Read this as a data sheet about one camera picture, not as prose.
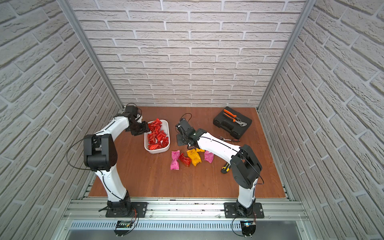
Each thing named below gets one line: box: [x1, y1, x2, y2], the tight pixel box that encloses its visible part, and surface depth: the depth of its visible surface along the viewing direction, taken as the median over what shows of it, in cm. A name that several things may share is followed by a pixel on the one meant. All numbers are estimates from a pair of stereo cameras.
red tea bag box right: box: [147, 132, 157, 145], surface depth 99 cm
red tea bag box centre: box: [155, 130, 169, 147], surface depth 100 cm
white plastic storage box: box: [144, 119, 171, 154], surface depth 99 cm
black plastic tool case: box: [213, 106, 253, 140], surface depth 105 cm
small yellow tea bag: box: [186, 149, 202, 167], surface depth 91 cm
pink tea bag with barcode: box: [204, 150, 215, 164], surface depth 91 cm
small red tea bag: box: [179, 152, 192, 167], surface depth 90 cm
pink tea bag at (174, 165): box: [170, 150, 180, 170], surface depth 87 cm
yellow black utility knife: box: [221, 163, 232, 172], surface depth 89 cm
